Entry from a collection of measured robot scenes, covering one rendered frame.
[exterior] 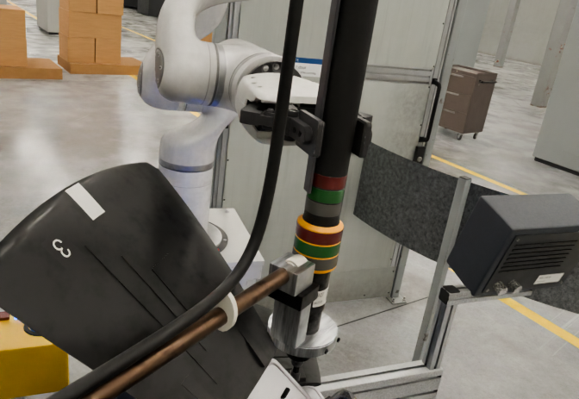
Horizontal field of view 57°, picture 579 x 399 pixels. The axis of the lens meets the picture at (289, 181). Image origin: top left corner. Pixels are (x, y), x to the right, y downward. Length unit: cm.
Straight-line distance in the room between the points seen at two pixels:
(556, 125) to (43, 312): 683
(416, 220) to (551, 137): 474
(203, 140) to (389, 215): 157
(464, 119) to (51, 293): 703
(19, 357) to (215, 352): 47
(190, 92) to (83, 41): 803
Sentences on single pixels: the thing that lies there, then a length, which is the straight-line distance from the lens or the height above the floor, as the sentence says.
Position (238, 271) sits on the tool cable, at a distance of 40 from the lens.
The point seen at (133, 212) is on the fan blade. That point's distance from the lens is 48.
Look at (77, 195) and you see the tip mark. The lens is 46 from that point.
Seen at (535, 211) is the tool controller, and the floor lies 124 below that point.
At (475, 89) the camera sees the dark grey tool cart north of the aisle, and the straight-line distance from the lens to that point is 726.
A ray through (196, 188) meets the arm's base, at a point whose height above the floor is 117.
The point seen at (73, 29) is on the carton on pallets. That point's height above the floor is 61.
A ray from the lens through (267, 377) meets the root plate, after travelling 51.
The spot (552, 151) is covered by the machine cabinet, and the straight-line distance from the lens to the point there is 710.
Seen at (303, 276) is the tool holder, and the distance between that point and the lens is 47.
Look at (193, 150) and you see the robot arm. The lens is 114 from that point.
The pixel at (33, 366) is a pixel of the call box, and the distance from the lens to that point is 91.
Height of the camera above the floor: 160
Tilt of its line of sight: 20 degrees down
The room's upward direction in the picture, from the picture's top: 8 degrees clockwise
